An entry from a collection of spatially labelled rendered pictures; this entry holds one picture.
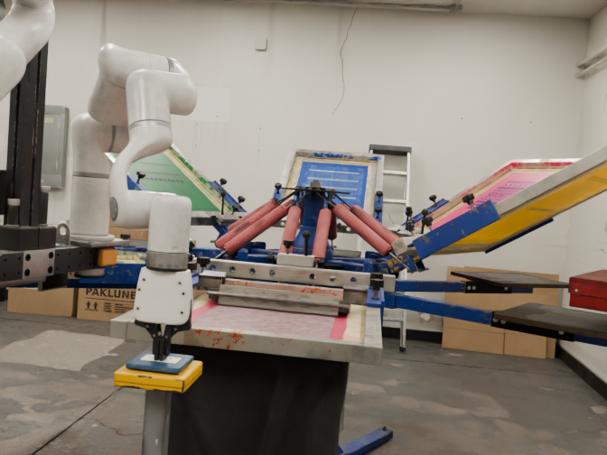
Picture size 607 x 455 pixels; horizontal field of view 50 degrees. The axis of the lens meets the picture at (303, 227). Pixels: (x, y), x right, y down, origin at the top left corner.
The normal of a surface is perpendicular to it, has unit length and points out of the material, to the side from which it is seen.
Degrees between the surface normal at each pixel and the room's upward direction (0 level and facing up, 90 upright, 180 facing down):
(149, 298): 90
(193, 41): 90
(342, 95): 90
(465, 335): 75
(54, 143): 90
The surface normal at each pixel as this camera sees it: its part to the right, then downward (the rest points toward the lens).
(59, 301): -0.04, 0.06
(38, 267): 0.94, 0.09
